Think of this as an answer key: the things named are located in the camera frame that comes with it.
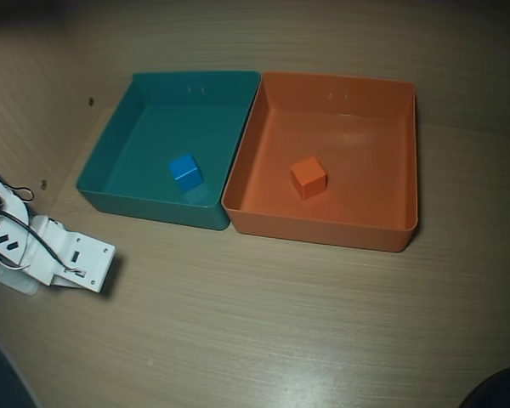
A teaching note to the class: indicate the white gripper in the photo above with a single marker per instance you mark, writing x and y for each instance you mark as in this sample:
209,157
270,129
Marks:
86,264

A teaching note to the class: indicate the blue cube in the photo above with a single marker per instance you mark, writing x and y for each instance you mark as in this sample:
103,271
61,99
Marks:
186,172

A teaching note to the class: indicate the orange cube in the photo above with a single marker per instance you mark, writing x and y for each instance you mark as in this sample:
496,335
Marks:
308,176

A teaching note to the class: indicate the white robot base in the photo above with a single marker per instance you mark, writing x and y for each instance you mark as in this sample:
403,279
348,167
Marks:
19,285

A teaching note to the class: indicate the teal plastic box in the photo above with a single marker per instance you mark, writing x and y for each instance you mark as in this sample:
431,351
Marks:
153,127

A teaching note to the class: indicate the orange plastic box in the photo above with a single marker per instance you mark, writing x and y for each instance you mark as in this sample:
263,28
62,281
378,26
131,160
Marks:
344,127

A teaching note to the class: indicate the black round object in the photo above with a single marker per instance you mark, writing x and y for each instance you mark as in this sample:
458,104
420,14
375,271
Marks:
501,391

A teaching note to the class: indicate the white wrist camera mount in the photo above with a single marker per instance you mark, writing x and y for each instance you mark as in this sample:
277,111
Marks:
89,259

